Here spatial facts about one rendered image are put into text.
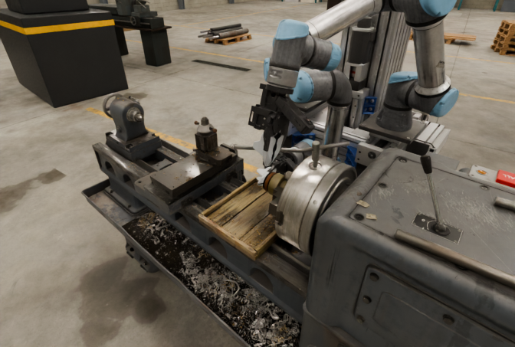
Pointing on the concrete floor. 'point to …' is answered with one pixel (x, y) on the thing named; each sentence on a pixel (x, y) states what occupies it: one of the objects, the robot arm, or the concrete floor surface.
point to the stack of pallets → (505, 38)
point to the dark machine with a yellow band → (57, 34)
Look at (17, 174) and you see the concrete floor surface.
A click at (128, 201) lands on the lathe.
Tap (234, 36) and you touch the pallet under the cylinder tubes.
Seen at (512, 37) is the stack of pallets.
